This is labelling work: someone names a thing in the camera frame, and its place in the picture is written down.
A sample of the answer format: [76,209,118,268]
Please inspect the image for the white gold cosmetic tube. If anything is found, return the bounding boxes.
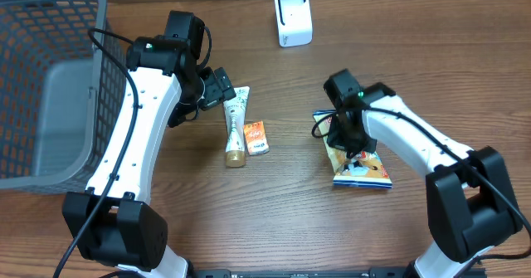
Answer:
[223,86,250,168]

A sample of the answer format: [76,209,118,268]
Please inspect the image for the yellow white snack bag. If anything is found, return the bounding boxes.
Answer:
[324,136,392,189]

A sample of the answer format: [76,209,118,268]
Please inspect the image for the small orange white packet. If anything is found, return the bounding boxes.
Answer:
[244,121,270,155]

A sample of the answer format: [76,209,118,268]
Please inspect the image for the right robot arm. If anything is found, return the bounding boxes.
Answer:
[312,70,530,277]

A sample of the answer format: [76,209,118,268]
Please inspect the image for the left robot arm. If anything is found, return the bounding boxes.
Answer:
[62,11,236,277]

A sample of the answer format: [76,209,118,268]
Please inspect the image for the white barcode scanner stand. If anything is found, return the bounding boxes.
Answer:
[274,0,313,47]

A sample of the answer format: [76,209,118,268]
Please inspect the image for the grey plastic shopping basket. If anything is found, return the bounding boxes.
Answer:
[1,0,126,193]

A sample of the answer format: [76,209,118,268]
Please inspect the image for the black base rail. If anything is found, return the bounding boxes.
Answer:
[189,266,418,278]

